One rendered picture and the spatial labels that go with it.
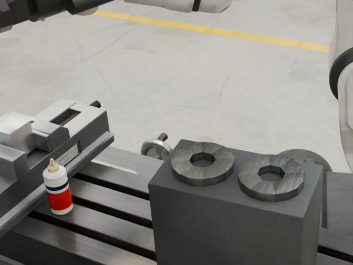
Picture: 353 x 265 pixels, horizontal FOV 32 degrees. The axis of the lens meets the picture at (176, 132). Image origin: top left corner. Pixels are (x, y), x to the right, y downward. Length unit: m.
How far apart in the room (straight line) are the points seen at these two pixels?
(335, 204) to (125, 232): 0.73
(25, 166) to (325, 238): 0.53
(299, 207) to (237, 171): 0.11
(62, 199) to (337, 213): 0.77
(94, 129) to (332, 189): 0.72
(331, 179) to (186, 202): 0.92
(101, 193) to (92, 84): 2.33
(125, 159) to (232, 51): 2.20
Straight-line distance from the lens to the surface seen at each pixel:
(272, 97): 3.22
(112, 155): 1.60
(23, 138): 1.14
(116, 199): 1.13
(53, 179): 1.07
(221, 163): 0.86
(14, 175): 1.11
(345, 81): 1.24
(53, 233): 1.09
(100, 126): 1.26
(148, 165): 1.55
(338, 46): 1.25
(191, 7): 1.16
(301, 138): 2.90
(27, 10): 1.08
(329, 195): 1.67
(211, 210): 0.83
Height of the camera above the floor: 1.61
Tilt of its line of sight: 33 degrees down
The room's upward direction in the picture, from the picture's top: 5 degrees counter-clockwise
